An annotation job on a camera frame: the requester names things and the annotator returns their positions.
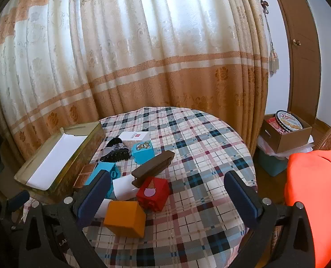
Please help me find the teal cube with bear print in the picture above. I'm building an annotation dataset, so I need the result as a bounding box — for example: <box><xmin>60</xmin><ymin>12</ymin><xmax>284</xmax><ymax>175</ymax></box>
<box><xmin>131</xmin><ymin>140</ymin><xmax>155</xmax><ymax>165</ymax></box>

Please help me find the orange cloth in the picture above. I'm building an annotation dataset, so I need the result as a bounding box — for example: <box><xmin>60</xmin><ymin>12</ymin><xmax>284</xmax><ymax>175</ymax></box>
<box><xmin>284</xmin><ymin>149</ymin><xmax>331</xmax><ymax>268</ymax></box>

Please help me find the teal toy block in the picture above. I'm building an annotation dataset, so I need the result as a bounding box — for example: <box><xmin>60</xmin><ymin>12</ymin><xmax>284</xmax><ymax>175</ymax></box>
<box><xmin>84</xmin><ymin>162</ymin><xmax>120</xmax><ymax>199</ymax></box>

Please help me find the white plastic bag liner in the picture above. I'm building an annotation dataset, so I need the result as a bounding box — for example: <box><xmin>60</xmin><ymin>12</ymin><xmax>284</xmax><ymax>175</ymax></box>
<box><xmin>257</xmin><ymin>135</ymin><xmax>315</xmax><ymax>157</ymax></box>

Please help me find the black hair claw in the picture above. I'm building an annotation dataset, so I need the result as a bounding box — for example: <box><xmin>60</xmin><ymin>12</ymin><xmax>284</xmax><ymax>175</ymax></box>
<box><xmin>99</xmin><ymin>135</ymin><xmax>132</xmax><ymax>163</ymax></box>

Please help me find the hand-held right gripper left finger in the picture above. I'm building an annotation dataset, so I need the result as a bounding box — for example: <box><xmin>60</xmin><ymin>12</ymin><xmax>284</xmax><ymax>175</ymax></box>
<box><xmin>18</xmin><ymin>170</ymin><xmax>112</xmax><ymax>268</ymax></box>

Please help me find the red toy block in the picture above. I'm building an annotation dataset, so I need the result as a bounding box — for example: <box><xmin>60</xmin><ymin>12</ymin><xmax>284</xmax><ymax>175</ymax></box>
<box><xmin>136</xmin><ymin>176</ymin><xmax>170</xmax><ymax>212</ymax></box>

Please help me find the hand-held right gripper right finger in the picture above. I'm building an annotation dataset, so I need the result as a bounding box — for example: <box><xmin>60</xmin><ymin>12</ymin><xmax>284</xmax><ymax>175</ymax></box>
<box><xmin>224</xmin><ymin>170</ymin><xmax>316</xmax><ymax>268</ymax></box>

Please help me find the curtain tieback tassel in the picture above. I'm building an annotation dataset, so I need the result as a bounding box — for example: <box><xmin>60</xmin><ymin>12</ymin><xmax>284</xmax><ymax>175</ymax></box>
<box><xmin>260</xmin><ymin>0</ymin><xmax>279</xmax><ymax>76</ymax></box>

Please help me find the cardboard box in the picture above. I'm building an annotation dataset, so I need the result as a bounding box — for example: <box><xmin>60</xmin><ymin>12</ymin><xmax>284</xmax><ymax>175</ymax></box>
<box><xmin>262</xmin><ymin>113</ymin><xmax>313</xmax><ymax>154</ymax></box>

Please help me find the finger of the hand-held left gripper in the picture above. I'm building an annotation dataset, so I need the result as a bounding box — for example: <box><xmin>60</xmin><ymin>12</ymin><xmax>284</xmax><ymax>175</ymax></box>
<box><xmin>0</xmin><ymin>190</ymin><xmax>31</xmax><ymax>231</ymax></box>

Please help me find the brown comb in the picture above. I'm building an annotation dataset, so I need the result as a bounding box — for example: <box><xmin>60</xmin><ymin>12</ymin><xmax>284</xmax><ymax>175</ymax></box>
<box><xmin>131</xmin><ymin>150</ymin><xmax>175</xmax><ymax>188</ymax></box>

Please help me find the white charger plug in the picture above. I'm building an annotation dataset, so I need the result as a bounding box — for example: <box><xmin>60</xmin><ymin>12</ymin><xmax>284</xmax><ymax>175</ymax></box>
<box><xmin>112</xmin><ymin>176</ymin><xmax>138</xmax><ymax>201</ymax></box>

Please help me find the round blue cookie tin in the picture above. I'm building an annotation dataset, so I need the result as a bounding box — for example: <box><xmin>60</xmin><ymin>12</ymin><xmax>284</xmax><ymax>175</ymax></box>
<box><xmin>275</xmin><ymin>110</ymin><xmax>304</xmax><ymax>132</ymax></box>

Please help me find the red packet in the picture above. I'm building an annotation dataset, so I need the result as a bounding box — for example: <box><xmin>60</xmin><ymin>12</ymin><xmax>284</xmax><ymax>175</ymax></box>
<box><xmin>267</xmin><ymin>116</ymin><xmax>284</xmax><ymax>134</ymax></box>

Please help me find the brown wooden door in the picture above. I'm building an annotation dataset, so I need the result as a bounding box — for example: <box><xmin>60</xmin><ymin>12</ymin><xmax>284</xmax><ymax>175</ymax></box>
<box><xmin>269</xmin><ymin>0</ymin><xmax>322</xmax><ymax>126</ymax></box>

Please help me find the cream and orange floral curtain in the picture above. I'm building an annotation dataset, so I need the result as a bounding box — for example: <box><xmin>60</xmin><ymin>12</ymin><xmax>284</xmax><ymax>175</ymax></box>
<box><xmin>0</xmin><ymin>0</ymin><xmax>270</xmax><ymax>180</ymax></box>

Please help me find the orange cube box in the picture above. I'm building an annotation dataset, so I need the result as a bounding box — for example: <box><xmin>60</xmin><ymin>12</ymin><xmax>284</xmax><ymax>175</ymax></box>
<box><xmin>103</xmin><ymin>200</ymin><xmax>146</xmax><ymax>238</ymax></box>

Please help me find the copper coloured box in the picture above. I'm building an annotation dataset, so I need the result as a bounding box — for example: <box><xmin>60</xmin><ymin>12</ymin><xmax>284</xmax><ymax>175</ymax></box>
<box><xmin>72</xmin><ymin>164</ymin><xmax>95</xmax><ymax>189</ymax></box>

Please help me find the teal bin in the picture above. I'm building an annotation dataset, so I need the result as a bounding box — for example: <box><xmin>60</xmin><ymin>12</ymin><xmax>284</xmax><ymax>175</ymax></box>
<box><xmin>256</xmin><ymin>145</ymin><xmax>289</xmax><ymax>177</ymax></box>

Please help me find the gold metal tin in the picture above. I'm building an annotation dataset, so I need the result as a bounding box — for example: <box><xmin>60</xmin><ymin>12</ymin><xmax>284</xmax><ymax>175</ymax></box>
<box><xmin>14</xmin><ymin>121</ymin><xmax>106</xmax><ymax>199</ymax></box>

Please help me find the plaid tablecloth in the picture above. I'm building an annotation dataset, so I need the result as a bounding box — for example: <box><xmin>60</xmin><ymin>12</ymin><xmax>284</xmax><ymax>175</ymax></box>
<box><xmin>23</xmin><ymin>107</ymin><xmax>257</xmax><ymax>268</ymax></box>

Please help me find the white box with red label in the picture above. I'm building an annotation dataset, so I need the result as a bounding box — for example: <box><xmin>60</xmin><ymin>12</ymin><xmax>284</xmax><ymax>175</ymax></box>
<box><xmin>118</xmin><ymin>131</ymin><xmax>151</xmax><ymax>147</ymax></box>

